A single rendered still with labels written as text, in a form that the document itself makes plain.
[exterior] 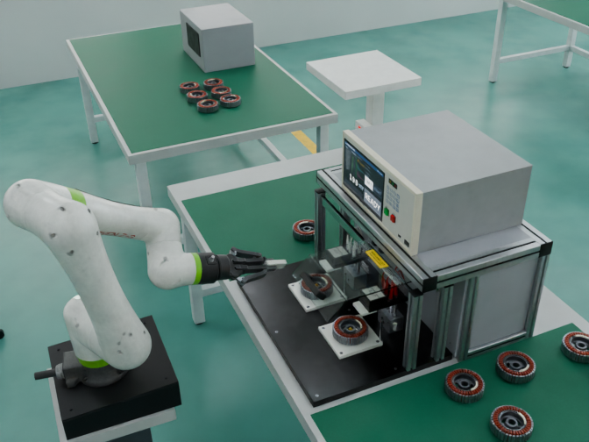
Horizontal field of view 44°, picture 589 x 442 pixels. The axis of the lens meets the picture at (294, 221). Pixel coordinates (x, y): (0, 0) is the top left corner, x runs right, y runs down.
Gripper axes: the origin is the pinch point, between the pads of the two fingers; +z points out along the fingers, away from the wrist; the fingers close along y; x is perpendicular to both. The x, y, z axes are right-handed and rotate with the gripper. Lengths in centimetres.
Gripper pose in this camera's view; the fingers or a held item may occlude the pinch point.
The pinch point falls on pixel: (274, 264)
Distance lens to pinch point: 221.6
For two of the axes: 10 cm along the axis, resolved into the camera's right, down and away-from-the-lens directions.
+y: -3.0, -8.2, 4.9
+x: -4.1, 5.7, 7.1
